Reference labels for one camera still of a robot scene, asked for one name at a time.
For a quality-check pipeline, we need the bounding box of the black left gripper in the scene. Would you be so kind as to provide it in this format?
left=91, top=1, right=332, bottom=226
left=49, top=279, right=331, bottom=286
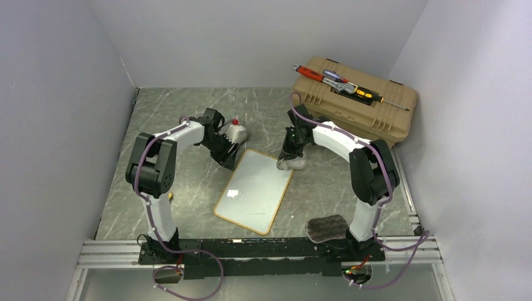
left=201, top=134, right=241, bottom=172

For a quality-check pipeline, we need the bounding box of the yellow framed whiteboard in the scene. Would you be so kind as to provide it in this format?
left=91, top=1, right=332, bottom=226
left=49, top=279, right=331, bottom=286
left=213, top=149, right=293, bottom=235

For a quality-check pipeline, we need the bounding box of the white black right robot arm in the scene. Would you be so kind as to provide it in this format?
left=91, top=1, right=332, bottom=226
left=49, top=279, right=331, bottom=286
left=277, top=105, right=400, bottom=260

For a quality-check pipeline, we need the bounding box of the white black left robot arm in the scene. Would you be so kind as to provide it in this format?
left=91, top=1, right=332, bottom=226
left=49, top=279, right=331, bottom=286
left=125, top=108, right=248, bottom=263

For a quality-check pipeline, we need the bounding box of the blue red screwdriver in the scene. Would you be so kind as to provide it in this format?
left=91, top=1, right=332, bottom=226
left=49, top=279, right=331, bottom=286
left=322, top=69, right=350, bottom=83

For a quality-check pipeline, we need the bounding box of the yellow black screwdriver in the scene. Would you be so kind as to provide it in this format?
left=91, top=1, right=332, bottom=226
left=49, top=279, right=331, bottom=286
left=354, top=86, right=410, bottom=112

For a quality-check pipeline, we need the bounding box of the tan plastic toolbox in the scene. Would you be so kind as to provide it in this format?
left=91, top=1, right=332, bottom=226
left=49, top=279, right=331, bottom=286
left=292, top=56, right=418, bottom=147

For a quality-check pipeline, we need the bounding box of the dark wavy foam sponge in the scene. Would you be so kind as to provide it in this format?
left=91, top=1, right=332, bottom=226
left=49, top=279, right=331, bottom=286
left=305, top=214, right=349, bottom=244

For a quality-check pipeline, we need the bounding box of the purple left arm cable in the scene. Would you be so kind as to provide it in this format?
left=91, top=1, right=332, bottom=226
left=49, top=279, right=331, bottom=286
left=134, top=116, right=225, bottom=301

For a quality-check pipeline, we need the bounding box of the red handled adjustable wrench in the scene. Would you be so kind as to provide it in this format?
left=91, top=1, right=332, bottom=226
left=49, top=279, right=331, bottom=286
left=291, top=64, right=356, bottom=94

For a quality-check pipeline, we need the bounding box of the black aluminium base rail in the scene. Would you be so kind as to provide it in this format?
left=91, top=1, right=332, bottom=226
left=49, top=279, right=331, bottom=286
left=77, top=236, right=442, bottom=280

